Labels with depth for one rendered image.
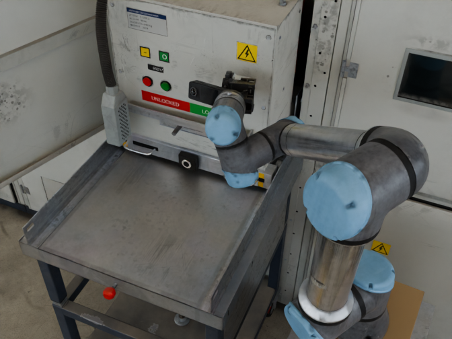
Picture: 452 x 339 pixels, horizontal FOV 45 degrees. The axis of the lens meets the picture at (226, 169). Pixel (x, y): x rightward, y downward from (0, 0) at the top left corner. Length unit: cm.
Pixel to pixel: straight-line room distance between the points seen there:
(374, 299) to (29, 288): 172
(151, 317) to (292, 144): 121
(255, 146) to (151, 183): 58
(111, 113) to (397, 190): 96
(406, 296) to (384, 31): 69
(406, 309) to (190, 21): 92
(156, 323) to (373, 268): 113
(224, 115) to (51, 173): 152
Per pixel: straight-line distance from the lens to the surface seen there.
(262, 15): 142
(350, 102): 164
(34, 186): 269
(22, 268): 270
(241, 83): 133
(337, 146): 106
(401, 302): 150
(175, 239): 154
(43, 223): 163
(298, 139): 116
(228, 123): 113
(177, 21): 148
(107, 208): 165
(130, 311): 223
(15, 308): 257
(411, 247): 196
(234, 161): 118
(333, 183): 84
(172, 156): 174
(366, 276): 124
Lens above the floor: 201
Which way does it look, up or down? 42 degrees down
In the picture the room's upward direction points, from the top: 1 degrees clockwise
